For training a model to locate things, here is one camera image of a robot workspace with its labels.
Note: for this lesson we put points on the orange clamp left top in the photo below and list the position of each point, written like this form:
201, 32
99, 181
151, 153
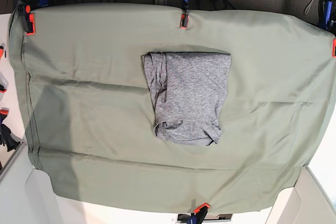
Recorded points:
27, 19

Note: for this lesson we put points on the grey T-shirt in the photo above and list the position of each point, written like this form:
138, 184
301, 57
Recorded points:
187, 90

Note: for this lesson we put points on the blue clamp top right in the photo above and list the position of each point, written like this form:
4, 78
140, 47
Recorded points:
326, 14

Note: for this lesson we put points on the orange clamp right edge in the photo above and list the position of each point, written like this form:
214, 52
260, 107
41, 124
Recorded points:
334, 49

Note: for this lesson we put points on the orange black clamp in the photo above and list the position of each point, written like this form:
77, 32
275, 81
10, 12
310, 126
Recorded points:
185, 15
199, 214

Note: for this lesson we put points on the orange black bottom clamp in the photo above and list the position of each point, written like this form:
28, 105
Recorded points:
199, 214

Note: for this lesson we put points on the orange black top clamp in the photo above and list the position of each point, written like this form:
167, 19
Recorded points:
185, 15

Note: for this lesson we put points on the green table cloth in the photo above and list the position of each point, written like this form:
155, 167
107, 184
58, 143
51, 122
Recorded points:
88, 115

